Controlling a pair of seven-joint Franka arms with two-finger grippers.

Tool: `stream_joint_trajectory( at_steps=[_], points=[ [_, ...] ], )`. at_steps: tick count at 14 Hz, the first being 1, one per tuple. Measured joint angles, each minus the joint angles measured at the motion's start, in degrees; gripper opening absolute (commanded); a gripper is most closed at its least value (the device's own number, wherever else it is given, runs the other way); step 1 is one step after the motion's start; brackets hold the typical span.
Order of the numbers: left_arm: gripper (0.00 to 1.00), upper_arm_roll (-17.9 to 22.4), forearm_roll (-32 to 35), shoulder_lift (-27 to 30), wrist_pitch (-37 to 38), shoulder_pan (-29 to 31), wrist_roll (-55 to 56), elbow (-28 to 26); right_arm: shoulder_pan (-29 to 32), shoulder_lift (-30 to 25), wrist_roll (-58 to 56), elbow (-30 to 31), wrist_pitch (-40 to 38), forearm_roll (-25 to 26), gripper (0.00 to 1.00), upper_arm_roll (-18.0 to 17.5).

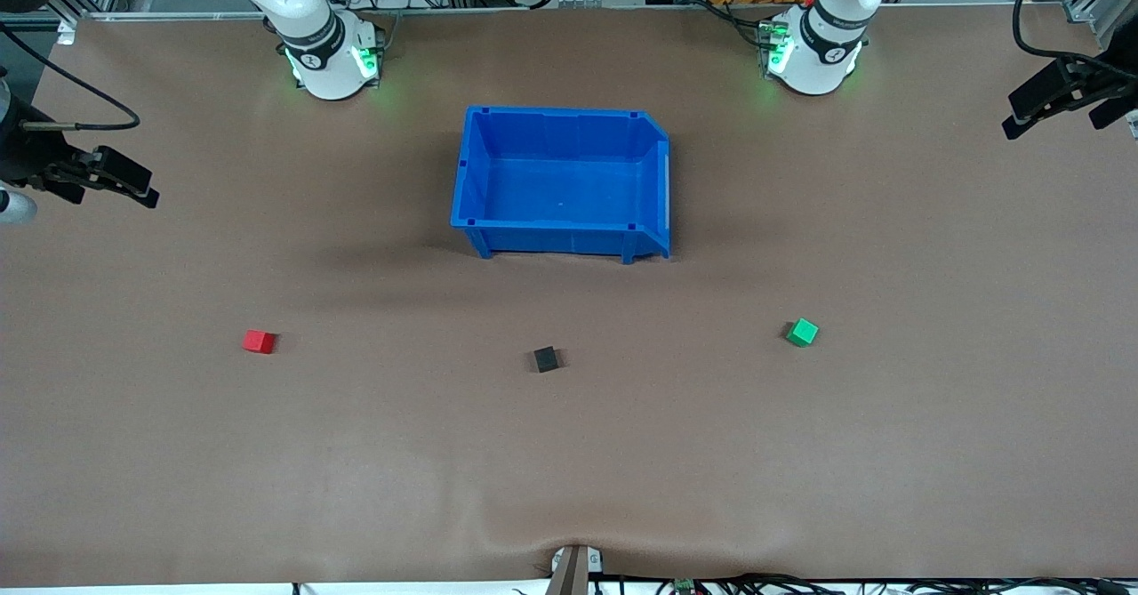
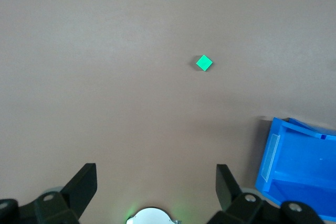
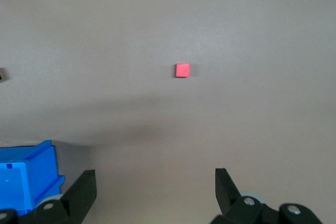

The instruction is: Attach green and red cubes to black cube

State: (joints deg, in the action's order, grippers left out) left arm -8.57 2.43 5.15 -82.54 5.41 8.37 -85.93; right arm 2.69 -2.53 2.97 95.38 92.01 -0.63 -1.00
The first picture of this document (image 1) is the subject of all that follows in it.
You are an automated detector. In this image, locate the brown table mat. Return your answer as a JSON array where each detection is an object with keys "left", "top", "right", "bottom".
[{"left": 0, "top": 4, "right": 1138, "bottom": 589}]

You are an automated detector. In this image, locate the blue plastic storage bin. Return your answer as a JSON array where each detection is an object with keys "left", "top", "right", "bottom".
[{"left": 450, "top": 105, "right": 671, "bottom": 265}]

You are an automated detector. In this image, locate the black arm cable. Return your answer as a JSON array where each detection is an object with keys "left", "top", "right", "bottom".
[
  {"left": 1012, "top": 0, "right": 1121, "bottom": 69},
  {"left": 0, "top": 21, "right": 141, "bottom": 131}
]

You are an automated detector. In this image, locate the black cable bundle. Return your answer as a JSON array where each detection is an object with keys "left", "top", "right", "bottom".
[{"left": 591, "top": 572, "right": 1138, "bottom": 595}]

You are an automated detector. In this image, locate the metal clamp bracket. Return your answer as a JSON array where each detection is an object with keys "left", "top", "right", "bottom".
[{"left": 547, "top": 543, "right": 605, "bottom": 595}]

